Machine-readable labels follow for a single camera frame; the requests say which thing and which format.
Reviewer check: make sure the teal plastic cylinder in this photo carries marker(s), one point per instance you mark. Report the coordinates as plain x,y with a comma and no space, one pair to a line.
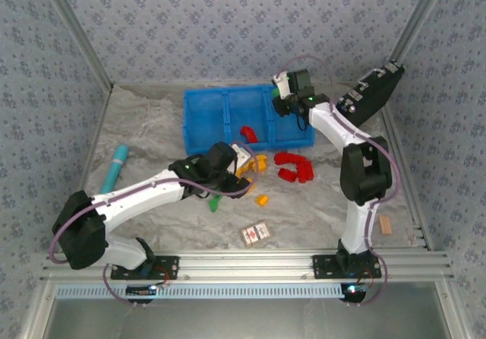
117,164

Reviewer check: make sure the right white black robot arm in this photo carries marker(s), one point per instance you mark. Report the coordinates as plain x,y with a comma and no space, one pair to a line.
357,236

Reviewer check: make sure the small black controller board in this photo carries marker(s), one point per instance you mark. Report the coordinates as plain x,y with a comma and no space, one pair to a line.
138,290
353,290

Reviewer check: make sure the aluminium corner post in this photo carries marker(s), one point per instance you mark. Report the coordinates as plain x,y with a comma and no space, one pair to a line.
423,12
76,31

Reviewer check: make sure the aluminium cross rail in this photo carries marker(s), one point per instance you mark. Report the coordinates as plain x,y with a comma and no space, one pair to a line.
247,267

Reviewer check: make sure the small printed card box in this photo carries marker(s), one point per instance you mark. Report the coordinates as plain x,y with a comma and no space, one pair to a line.
256,233

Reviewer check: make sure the green lego brick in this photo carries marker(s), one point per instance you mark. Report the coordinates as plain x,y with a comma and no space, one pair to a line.
276,92
213,204

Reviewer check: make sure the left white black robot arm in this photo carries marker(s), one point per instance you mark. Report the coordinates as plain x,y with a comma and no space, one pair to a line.
133,198

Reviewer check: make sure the small wooden block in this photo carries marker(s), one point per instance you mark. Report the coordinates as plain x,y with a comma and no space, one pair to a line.
385,225

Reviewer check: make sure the grey metal panel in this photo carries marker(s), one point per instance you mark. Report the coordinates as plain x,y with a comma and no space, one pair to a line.
247,320

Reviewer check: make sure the aluminium side rail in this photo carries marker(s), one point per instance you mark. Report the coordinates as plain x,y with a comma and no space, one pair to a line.
88,164
414,210

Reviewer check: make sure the black hard case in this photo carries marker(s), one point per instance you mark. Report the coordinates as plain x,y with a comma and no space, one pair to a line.
376,92

